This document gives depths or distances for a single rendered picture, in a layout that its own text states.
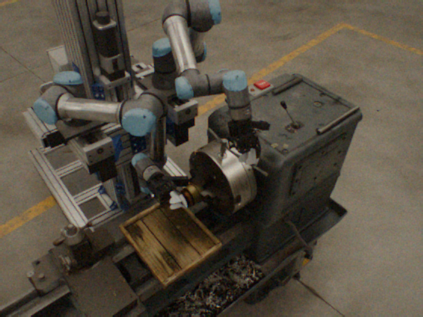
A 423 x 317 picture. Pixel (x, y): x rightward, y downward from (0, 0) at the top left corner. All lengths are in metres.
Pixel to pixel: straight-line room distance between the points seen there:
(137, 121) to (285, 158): 0.59
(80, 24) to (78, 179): 1.39
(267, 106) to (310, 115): 0.19
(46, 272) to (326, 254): 1.84
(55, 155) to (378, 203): 2.54
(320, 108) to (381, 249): 1.44
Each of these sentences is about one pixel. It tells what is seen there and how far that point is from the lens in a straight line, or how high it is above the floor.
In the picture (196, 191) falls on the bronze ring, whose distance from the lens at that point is 1.56.
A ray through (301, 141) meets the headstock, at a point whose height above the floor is 1.25.
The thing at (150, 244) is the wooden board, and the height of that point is 0.89.
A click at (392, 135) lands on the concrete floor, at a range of 3.93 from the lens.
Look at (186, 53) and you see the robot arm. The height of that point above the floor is 1.62.
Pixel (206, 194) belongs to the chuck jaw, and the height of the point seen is 1.11.
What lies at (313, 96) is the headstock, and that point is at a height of 1.25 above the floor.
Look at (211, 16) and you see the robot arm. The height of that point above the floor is 1.65.
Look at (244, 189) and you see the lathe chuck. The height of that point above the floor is 1.14.
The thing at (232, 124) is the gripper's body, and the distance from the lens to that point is 1.28.
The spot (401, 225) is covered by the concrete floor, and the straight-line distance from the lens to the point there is 3.19.
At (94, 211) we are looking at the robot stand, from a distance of 2.75.
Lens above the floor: 2.30
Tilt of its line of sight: 44 degrees down
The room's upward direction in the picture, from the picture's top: 1 degrees clockwise
